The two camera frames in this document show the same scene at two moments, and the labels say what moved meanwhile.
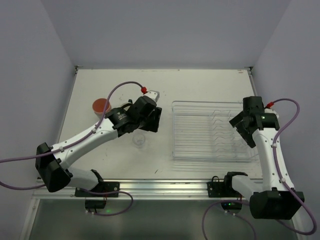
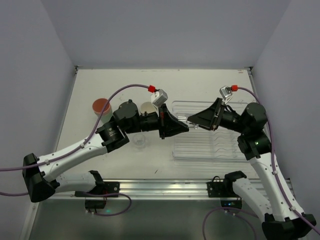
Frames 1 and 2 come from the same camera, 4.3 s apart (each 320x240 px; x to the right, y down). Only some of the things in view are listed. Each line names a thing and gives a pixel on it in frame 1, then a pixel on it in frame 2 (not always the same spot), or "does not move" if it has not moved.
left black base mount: (101, 187) does not move
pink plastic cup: (98, 106) does not move
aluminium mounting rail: (141, 189) does not move
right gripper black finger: (237, 119) -> (209, 118)
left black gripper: (152, 120) -> (162, 121)
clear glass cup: (138, 140) does not move
